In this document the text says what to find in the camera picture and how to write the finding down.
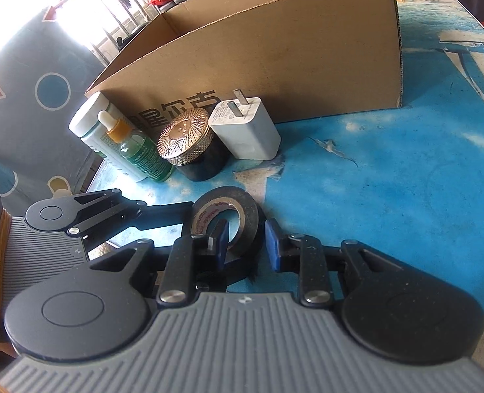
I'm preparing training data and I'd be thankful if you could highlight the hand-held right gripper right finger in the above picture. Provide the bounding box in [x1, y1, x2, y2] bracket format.
[265, 218, 404, 308]

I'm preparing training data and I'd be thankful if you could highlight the black tape roll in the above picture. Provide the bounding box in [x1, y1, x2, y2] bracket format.
[191, 186, 266, 255]

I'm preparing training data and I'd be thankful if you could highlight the black jar with gold lid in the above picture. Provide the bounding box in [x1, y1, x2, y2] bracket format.
[157, 107, 230, 182]

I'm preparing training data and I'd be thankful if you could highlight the white bottle with green label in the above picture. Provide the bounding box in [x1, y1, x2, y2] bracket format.
[69, 91, 144, 173]

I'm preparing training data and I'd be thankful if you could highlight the green dropper bottle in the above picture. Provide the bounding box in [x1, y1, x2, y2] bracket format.
[98, 110, 175, 183]

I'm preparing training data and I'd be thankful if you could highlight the metal railing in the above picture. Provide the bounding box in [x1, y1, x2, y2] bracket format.
[53, 0, 163, 64]

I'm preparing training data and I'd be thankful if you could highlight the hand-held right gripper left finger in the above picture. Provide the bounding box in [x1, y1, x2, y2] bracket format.
[90, 219, 230, 308]

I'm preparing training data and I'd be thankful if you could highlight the white plug charger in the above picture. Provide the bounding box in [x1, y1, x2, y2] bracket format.
[207, 89, 282, 160]

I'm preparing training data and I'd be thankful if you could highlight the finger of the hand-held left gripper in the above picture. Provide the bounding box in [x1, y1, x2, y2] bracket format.
[68, 188, 194, 251]
[201, 268, 263, 292]

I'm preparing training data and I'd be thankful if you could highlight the grey printed blanket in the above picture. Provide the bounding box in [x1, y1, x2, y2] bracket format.
[0, 6, 117, 254]

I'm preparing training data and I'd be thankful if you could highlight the brown cardboard box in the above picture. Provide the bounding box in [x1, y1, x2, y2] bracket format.
[85, 0, 405, 125]

